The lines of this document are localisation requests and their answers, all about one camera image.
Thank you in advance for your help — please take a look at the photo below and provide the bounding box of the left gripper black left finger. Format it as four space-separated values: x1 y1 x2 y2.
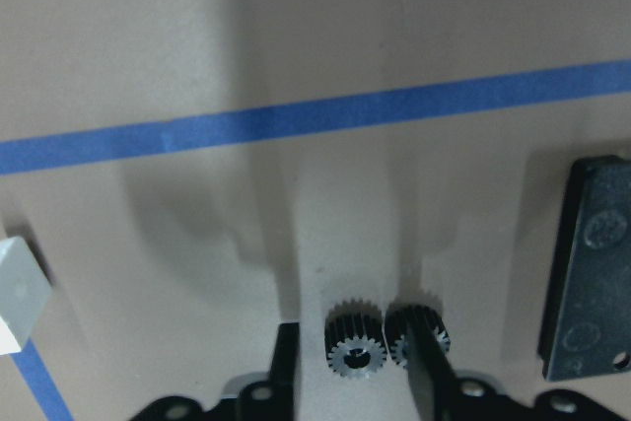
268 322 300 421

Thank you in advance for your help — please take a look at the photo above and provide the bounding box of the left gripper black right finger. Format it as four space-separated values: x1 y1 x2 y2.
404 315 456 420

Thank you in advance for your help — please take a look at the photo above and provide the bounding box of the white curved plastic part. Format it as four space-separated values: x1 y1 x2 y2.
0 237 51 356

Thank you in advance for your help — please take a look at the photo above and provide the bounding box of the dark grey brake pad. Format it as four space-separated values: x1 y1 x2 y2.
537 155 630 382

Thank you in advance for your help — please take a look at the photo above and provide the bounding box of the black bearing gear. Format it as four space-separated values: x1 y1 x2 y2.
384 301 452 369
324 299 387 380

